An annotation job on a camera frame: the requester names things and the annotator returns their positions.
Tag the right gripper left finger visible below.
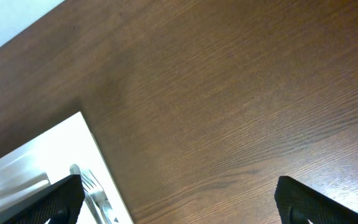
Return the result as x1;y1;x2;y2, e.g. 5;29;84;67
0;174;85;224

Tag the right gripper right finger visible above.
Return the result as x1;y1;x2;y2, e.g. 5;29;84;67
274;176;358;224

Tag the steel fork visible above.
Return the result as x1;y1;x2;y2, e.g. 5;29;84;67
70;164;104;224
80;169;119;224

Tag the white plastic cutlery tray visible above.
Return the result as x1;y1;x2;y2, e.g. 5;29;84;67
0;112;132;223

